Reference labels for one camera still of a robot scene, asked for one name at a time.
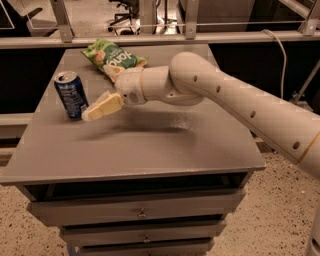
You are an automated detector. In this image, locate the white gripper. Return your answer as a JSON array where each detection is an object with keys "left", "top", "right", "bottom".
[{"left": 81, "top": 64, "right": 146, "bottom": 121}]

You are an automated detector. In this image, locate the blue pepsi can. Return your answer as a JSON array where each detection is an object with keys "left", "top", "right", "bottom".
[{"left": 54, "top": 70, "right": 89, "bottom": 120}]

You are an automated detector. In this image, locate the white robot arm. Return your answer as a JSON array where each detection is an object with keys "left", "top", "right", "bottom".
[{"left": 82, "top": 52, "right": 320, "bottom": 180}]

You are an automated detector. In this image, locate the green chip bag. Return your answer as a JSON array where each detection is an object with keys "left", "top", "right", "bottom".
[{"left": 81, "top": 38, "right": 148, "bottom": 80}]

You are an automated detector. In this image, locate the black office chair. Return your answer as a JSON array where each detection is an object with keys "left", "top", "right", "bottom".
[{"left": 107, "top": 0, "right": 139, "bottom": 35}]

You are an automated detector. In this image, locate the grey drawer cabinet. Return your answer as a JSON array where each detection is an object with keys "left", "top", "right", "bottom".
[{"left": 0, "top": 44, "right": 267, "bottom": 256}]

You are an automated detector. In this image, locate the top grey drawer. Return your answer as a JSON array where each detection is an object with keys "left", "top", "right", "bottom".
[{"left": 27, "top": 189, "right": 245, "bottom": 226}]

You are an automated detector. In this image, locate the grey drawer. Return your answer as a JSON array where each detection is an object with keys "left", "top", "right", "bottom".
[
  {"left": 27, "top": 189, "right": 245, "bottom": 226},
  {"left": 61, "top": 219, "right": 226, "bottom": 246},
  {"left": 74, "top": 238, "right": 214, "bottom": 256}
]

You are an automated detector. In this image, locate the middle grey drawer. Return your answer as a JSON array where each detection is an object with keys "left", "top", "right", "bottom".
[{"left": 61, "top": 219, "right": 226, "bottom": 246}]

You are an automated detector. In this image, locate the bottom grey drawer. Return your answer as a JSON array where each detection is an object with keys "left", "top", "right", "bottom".
[{"left": 74, "top": 238, "right": 214, "bottom": 256}]

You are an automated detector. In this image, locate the grey metal railing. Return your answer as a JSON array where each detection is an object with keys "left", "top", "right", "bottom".
[{"left": 0, "top": 0, "right": 320, "bottom": 49}]

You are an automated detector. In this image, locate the white cable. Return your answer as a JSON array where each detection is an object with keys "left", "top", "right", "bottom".
[{"left": 260, "top": 28, "right": 288, "bottom": 101}]

